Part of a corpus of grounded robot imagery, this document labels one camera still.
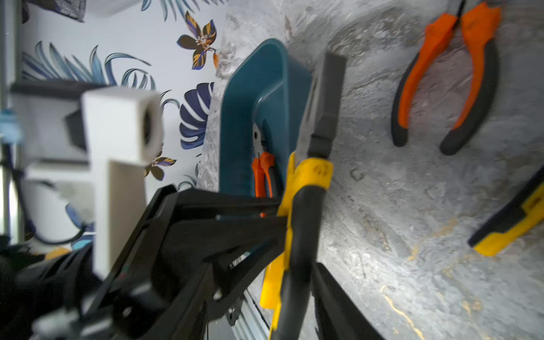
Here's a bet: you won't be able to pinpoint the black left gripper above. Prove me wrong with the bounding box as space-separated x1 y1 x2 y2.
29 186 287 339

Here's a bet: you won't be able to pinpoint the yellow black pliers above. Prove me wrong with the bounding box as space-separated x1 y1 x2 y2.
269 52 347 339

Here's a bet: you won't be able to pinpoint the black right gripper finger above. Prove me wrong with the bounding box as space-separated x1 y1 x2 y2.
312 263 383 340

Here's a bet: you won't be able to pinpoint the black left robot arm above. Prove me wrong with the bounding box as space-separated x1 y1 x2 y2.
1 186 287 339

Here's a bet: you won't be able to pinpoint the orange long-nose pliers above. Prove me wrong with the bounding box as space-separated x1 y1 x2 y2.
390 1 502 156

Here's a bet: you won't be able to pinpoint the teal plastic storage tray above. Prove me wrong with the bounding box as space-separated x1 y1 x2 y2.
219 38 313 196

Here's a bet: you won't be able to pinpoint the yellow combination pliers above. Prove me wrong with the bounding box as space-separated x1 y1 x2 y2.
467 169 543 256

